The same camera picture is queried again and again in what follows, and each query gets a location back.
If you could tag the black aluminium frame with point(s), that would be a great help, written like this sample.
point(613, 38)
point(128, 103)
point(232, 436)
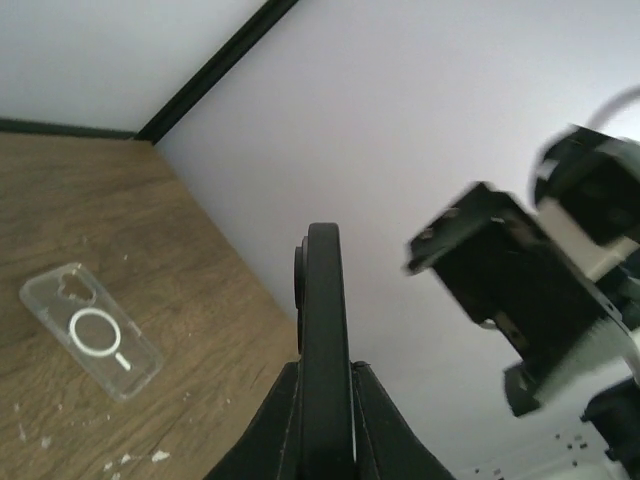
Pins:
point(119, 69)

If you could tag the black phone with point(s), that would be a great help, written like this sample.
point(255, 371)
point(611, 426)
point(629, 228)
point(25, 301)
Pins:
point(326, 418)

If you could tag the clear magsafe phone case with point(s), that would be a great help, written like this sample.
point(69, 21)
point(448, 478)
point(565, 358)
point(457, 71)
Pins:
point(81, 314)

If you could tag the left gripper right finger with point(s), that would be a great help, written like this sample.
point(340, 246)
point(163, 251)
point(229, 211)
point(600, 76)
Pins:
point(386, 447)

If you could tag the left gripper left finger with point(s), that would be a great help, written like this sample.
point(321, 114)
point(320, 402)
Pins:
point(260, 451)

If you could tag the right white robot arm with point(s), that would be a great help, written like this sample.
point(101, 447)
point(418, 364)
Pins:
point(585, 193)

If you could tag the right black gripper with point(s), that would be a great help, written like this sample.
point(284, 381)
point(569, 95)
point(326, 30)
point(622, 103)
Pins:
point(507, 274)

